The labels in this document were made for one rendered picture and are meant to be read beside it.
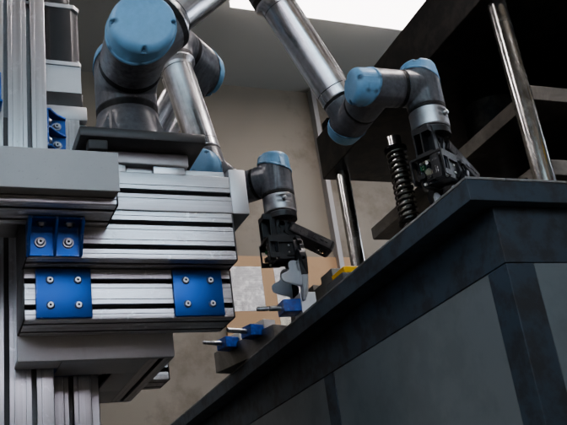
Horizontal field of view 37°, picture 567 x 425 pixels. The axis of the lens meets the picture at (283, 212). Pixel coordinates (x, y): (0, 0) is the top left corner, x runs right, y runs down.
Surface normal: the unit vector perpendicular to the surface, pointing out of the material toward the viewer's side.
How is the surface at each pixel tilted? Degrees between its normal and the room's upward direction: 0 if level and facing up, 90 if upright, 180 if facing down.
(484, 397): 90
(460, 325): 90
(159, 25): 95
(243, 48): 180
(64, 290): 90
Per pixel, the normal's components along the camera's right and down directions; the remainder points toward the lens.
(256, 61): 0.13, 0.91
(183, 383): 0.37, -0.41
